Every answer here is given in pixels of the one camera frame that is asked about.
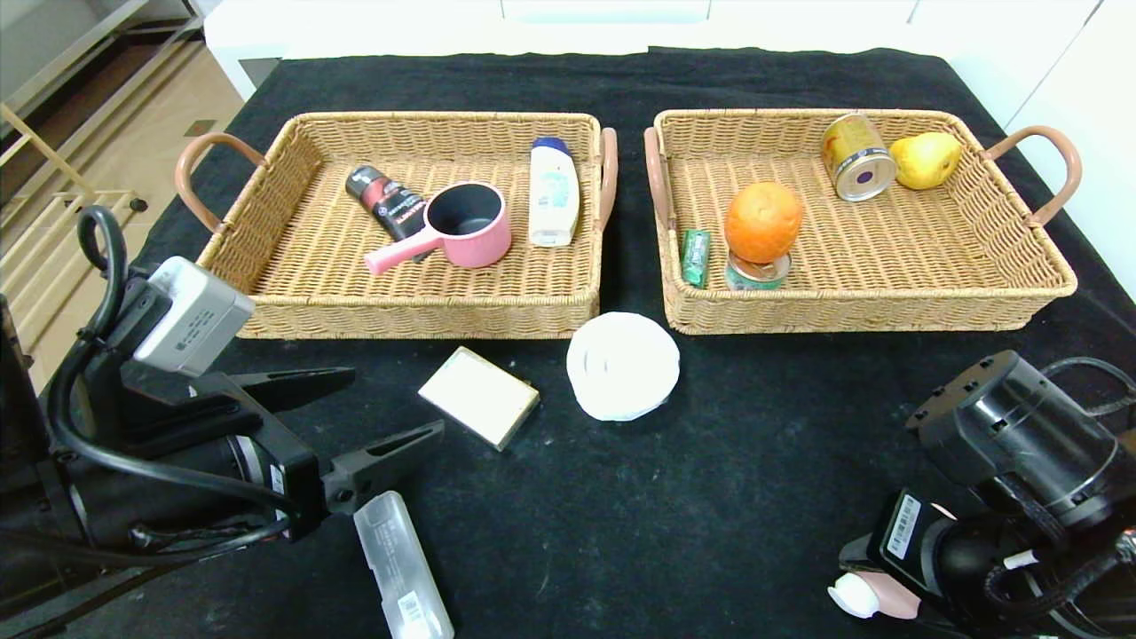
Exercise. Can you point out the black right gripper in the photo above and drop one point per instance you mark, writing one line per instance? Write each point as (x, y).
(898, 531)

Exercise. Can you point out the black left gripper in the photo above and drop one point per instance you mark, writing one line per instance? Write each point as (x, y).
(286, 469)

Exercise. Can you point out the translucent white toothbrush case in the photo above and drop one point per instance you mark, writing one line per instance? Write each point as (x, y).
(404, 568)

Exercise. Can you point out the cream rectangular box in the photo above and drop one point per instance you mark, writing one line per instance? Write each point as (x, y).
(479, 395)

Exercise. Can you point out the black red tube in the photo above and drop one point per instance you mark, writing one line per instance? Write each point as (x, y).
(386, 204)

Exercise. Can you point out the pink saucepan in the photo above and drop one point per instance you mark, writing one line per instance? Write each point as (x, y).
(484, 248)

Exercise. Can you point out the small pull-tab tin can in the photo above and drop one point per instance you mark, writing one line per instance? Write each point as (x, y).
(759, 277)

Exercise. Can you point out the white plastic bowl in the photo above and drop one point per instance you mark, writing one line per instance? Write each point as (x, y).
(621, 364)

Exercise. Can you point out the green chewing gum pack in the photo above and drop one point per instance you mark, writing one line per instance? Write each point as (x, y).
(695, 257)

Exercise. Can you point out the orange fruit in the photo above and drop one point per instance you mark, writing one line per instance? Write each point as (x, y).
(763, 222)

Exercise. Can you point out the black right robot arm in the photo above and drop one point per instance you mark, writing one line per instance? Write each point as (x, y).
(1021, 426)

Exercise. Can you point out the wooden rack on wheels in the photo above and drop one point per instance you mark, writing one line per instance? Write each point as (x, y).
(35, 266)

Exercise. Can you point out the white bottle blue cap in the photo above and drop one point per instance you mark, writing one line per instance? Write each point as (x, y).
(554, 195)

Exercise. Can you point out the black tablecloth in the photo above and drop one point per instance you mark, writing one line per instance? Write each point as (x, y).
(444, 84)

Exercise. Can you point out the yellow pear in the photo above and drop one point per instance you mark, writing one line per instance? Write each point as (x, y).
(927, 161)

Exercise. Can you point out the gold drink can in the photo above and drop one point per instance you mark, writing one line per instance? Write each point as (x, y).
(852, 153)

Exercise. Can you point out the grey shelf unit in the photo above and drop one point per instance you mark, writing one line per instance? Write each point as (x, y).
(53, 44)

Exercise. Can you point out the black left camera bracket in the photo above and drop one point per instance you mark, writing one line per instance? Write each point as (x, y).
(151, 408)

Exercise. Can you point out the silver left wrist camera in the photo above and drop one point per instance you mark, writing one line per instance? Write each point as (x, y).
(191, 315)

